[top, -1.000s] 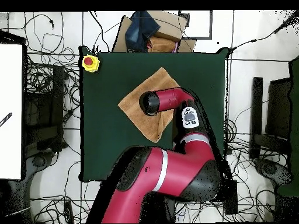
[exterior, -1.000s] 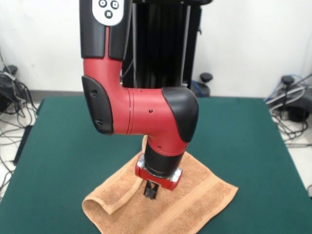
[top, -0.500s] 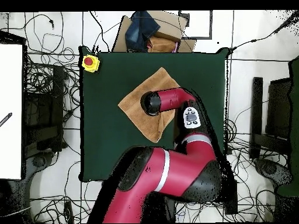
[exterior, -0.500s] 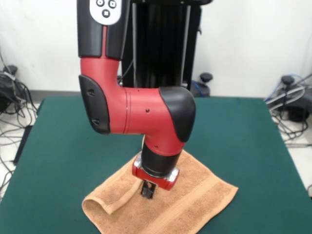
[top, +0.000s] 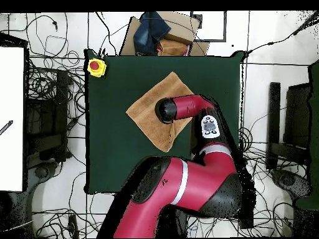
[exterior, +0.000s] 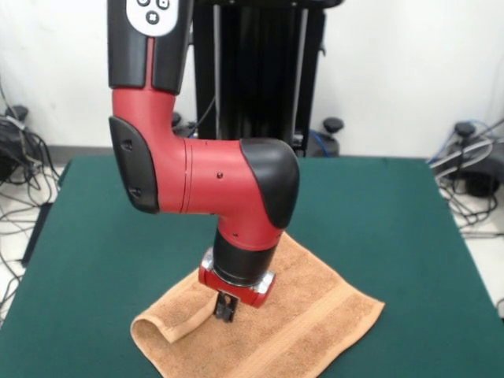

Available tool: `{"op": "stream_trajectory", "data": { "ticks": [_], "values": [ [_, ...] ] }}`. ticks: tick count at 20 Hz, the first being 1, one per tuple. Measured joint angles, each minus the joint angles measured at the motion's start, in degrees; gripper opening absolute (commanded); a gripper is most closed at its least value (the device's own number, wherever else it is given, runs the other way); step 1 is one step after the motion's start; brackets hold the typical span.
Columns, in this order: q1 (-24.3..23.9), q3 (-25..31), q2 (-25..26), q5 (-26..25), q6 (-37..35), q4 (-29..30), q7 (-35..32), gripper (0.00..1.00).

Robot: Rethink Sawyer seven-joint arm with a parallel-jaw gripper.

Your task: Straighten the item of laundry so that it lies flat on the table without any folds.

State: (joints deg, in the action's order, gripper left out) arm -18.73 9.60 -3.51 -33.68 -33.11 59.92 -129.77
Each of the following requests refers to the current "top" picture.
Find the yellow emergency stop button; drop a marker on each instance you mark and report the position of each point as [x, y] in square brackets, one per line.
[96, 67]

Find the black box unit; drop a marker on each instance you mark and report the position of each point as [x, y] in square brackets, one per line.
[297, 114]

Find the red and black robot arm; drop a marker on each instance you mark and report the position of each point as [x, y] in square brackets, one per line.
[199, 181]

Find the tan terry towel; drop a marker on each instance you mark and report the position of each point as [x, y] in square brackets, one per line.
[149, 107]

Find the black rectangular frame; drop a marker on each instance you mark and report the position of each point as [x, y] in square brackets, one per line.
[225, 27]

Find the brown cardboard box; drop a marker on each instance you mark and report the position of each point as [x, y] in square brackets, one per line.
[182, 27]

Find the black equipment rack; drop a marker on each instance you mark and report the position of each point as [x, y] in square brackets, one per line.
[47, 119]

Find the black power strip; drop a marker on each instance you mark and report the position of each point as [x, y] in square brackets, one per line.
[248, 222]

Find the black upright bar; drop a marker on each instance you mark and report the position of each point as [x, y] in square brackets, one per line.
[274, 112]

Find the black stand base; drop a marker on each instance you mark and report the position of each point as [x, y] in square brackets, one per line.
[286, 179]
[41, 172]

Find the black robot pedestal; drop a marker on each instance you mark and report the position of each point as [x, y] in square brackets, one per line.
[174, 224]

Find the folded tan towel in box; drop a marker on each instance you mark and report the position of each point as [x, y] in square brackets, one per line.
[172, 48]

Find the dark green table cloth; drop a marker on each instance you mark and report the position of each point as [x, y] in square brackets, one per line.
[112, 161]

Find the blue denim jeans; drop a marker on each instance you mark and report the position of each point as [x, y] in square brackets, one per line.
[149, 32]

